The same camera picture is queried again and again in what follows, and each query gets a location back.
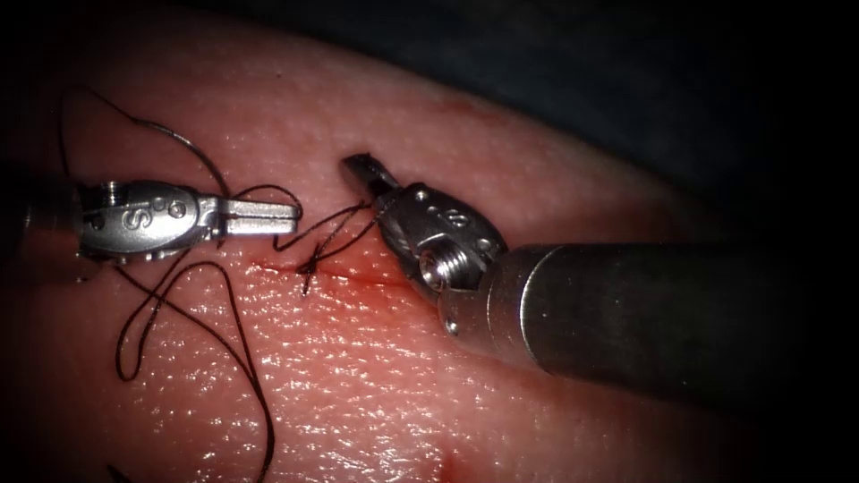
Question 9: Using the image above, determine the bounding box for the right arm needle driver jaw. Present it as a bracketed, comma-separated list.
[341, 155, 389, 201]
[364, 155, 405, 194]

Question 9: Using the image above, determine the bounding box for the tissue pad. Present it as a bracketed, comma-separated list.
[0, 3, 817, 483]

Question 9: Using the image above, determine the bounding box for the left arm needle driver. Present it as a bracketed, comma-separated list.
[76, 179, 229, 264]

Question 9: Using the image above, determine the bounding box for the black thread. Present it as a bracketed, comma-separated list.
[57, 84, 378, 483]

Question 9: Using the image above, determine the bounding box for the dark blue-green cloth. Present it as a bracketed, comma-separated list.
[194, 0, 859, 233]

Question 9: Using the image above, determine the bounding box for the right arm needle driver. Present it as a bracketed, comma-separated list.
[370, 182, 510, 304]

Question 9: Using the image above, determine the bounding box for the left arm needle driver jaw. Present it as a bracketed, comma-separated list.
[221, 197, 302, 218]
[222, 216, 301, 237]

